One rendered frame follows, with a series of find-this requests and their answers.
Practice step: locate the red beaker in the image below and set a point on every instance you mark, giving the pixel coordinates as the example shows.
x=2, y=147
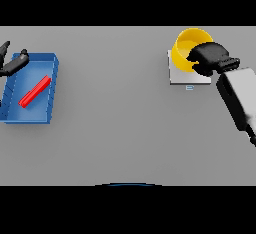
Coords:
x=34, y=91

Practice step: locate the yellow bowl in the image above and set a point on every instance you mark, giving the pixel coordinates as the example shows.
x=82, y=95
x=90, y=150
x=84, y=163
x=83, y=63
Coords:
x=185, y=49

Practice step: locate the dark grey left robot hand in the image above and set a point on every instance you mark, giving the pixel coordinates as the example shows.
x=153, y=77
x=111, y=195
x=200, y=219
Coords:
x=13, y=65

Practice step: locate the pale square measuring scale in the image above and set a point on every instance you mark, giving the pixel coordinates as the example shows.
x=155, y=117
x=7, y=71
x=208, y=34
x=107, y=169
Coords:
x=186, y=77

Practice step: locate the blue tray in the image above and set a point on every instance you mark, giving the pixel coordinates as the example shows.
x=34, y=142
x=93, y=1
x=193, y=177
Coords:
x=32, y=88

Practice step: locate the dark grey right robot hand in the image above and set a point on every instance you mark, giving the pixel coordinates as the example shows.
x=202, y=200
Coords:
x=210, y=56

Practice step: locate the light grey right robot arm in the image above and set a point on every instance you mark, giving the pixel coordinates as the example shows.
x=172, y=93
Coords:
x=240, y=94

